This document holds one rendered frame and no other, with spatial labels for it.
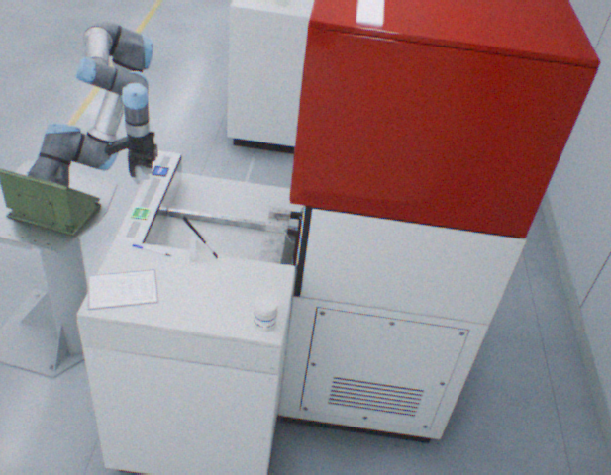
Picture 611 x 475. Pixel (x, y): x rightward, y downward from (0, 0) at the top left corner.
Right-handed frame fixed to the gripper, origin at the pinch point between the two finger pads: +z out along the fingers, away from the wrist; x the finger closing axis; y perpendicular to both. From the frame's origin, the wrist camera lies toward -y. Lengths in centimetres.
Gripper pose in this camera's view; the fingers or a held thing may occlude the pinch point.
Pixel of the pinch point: (136, 180)
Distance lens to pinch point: 232.7
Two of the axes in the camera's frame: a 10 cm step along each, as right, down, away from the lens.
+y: 9.9, 1.5, -0.1
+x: 1.0, -6.5, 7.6
